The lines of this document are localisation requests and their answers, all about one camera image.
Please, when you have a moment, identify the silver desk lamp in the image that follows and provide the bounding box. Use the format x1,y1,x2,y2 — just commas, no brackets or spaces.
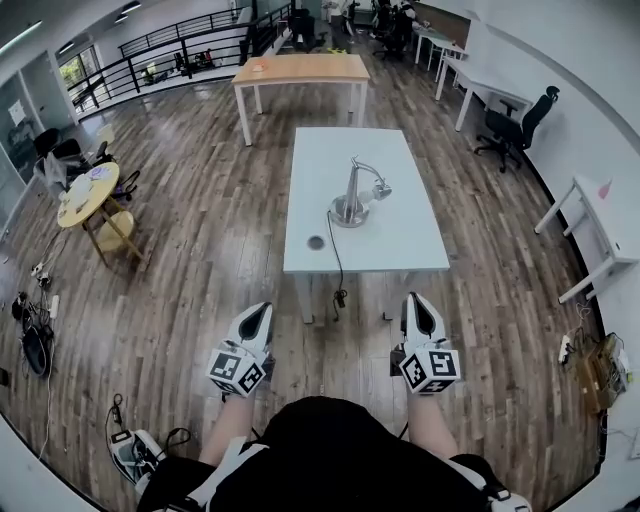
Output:
328,154,394,230

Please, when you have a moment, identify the yellow round table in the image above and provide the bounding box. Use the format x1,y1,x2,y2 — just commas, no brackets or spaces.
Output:
56,161,144,266

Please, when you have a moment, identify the person's right forearm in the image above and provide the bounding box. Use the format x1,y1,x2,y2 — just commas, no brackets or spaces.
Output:
407,392,459,459

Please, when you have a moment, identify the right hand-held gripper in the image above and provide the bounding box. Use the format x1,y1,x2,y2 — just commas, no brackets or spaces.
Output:
389,292,463,397

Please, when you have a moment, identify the long white desk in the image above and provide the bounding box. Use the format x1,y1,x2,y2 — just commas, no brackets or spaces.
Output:
434,54,534,134
412,24,469,81

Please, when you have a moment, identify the black headrest office chair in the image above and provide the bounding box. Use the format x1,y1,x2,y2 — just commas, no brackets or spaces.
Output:
473,85,561,174

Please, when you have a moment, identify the wooden top table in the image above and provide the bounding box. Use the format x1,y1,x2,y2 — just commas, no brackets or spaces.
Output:
231,53,371,147

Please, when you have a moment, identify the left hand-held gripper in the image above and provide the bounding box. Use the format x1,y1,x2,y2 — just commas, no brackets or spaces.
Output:
205,302,277,399

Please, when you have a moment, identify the white rectangular table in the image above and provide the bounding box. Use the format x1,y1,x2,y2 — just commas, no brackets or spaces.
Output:
283,126,451,325

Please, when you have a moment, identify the glass office partition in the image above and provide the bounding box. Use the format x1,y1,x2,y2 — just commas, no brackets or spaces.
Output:
0,74,56,236

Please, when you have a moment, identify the small white side table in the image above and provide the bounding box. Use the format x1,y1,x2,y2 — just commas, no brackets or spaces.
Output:
533,174,640,305

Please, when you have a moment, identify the plastic covered office chair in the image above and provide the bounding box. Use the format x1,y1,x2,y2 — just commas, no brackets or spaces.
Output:
33,152,71,201

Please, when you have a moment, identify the person's left forearm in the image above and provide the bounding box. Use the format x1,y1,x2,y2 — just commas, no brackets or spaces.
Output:
198,394,256,466

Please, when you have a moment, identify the cardboard box with cables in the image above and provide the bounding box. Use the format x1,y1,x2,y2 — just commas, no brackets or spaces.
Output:
569,332,629,414

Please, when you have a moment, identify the white crumpled bag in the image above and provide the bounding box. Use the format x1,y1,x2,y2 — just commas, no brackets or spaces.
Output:
67,174,94,201

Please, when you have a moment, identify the person's black clothing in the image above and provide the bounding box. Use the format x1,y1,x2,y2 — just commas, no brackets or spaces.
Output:
137,395,506,512

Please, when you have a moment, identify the open black case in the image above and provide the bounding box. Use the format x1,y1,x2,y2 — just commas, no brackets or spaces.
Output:
20,324,51,379

